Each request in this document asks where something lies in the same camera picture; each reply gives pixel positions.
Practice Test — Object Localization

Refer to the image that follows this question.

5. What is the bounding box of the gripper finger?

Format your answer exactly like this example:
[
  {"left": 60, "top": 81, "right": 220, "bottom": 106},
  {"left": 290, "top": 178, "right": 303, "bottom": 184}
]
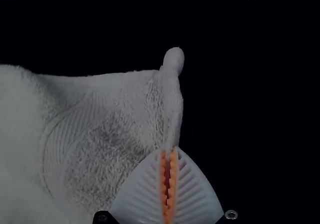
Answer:
[
  {"left": 166, "top": 146, "right": 239, "bottom": 224},
  {"left": 92, "top": 149, "right": 170, "bottom": 224}
]

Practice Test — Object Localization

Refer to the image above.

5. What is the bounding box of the pale towel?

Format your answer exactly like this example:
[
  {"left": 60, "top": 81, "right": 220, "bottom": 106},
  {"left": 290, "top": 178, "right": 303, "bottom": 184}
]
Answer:
[{"left": 0, "top": 46, "right": 186, "bottom": 224}]

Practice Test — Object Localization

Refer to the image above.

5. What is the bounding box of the black mat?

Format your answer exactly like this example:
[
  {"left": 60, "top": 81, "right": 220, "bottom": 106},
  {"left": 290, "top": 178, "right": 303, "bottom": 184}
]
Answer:
[{"left": 0, "top": 0, "right": 320, "bottom": 224}]

